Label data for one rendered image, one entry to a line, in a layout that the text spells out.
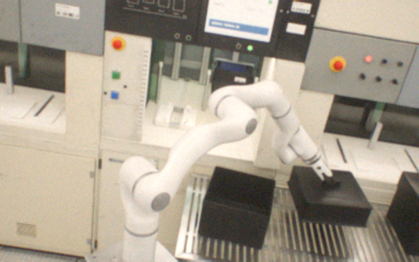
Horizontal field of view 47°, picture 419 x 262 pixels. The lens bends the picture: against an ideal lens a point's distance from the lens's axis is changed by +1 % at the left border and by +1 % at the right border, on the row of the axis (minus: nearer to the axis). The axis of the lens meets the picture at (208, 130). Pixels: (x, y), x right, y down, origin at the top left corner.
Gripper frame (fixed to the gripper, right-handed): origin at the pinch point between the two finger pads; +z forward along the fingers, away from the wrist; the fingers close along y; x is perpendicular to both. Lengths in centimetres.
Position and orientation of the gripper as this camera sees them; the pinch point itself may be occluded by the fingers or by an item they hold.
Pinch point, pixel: (330, 180)
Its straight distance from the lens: 217.4
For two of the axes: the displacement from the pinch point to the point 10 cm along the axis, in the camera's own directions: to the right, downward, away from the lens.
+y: -0.6, -4.8, 8.7
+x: -8.0, 5.4, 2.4
